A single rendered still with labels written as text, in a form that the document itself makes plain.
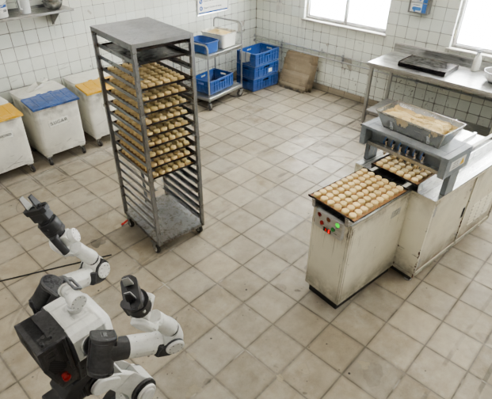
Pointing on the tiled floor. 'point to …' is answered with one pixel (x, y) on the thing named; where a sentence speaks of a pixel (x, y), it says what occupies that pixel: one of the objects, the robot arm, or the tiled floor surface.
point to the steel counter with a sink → (467, 78)
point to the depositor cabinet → (447, 207)
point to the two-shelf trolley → (215, 67)
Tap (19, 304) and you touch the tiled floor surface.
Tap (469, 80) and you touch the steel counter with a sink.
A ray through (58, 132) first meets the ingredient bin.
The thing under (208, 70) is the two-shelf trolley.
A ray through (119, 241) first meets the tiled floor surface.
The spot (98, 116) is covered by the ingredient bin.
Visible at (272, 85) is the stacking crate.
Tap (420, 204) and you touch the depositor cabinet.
